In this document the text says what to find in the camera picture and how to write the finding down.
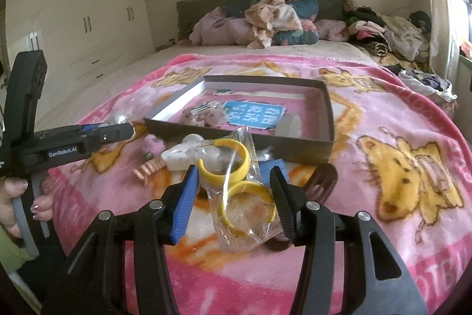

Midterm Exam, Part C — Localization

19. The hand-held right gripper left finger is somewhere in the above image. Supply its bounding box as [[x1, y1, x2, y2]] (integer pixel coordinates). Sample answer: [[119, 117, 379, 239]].
[[40, 164, 201, 315]]

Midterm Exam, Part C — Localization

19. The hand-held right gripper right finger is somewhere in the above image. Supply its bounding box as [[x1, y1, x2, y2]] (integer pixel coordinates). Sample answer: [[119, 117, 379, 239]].
[[269, 165, 430, 315]]

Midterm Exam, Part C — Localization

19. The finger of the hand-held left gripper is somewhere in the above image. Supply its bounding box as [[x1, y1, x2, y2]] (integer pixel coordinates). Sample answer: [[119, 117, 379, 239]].
[[86, 122, 135, 154], [76, 123, 111, 136]]

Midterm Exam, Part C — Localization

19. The clear plastic bangle bag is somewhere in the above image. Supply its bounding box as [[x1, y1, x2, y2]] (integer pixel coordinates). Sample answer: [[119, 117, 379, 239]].
[[186, 127, 284, 252]]

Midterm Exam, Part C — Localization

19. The white hair clip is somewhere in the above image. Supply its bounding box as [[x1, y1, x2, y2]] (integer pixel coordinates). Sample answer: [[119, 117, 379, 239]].
[[162, 133, 209, 172]]

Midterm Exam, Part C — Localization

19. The grey cardboard box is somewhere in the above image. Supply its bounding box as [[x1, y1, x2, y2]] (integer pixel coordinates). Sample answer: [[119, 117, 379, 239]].
[[143, 75, 335, 165]]

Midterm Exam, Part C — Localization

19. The person's left forearm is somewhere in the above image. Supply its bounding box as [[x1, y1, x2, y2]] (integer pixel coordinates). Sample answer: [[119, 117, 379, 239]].
[[0, 226, 39, 273]]

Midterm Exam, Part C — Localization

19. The person's left hand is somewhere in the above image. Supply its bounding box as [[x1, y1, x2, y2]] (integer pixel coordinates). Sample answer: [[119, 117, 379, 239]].
[[0, 177, 54, 240]]

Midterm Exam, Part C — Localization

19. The brown hair clip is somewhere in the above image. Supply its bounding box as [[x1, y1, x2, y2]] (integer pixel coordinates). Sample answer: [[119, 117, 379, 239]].
[[305, 163, 339, 207]]

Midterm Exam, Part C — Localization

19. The peach hair claw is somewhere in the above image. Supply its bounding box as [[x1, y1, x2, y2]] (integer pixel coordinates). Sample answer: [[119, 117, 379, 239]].
[[133, 157, 165, 180]]

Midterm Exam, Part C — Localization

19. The white built-in wardrobe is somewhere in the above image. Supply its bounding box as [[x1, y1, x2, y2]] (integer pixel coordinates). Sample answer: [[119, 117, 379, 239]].
[[0, 0, 156, 109]]

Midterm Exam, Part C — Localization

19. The blue printed card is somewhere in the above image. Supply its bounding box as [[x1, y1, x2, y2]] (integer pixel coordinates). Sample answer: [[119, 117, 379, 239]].
[[224, 100, 287, 132]]

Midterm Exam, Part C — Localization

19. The pink cartoon blanket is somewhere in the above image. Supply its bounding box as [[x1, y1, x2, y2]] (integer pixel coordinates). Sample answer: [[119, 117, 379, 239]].
[[47, 54, 472, 315]]

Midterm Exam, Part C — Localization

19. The pink floral pillow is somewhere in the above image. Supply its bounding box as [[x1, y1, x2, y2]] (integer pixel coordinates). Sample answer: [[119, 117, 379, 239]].
[[189, 7, 259, 47]]

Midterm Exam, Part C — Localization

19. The bed with cream sheet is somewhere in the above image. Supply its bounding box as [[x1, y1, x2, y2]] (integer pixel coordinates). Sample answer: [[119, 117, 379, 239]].
[[35, 36, 406, 133]]

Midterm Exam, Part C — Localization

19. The pile of pillows and clothes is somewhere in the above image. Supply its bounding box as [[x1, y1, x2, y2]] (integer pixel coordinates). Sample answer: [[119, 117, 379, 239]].
[[176, 0, 350, 43]]

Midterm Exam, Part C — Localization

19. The dark floral quilt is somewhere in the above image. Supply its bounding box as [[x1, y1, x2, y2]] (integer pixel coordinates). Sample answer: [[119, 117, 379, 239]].
[[217, 0, 320, 47]]

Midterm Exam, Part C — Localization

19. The small pink pillow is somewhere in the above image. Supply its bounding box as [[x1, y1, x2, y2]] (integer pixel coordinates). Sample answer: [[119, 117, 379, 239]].
[[313, 19, 355, 43]]

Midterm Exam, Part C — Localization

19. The white plastic bag of clothes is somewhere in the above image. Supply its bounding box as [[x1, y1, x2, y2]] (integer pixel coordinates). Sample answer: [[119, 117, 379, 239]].
[[398, 68, 458, 102]]

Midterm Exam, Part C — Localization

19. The peach patterned cloth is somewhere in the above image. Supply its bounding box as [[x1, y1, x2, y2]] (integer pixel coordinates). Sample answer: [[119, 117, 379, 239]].
[[244, 0, 304, 50]]

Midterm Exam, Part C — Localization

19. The pink fuzzy hair tie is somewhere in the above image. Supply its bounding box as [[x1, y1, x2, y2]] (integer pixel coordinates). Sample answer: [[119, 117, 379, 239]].
[[145, 137, 165, 158]]

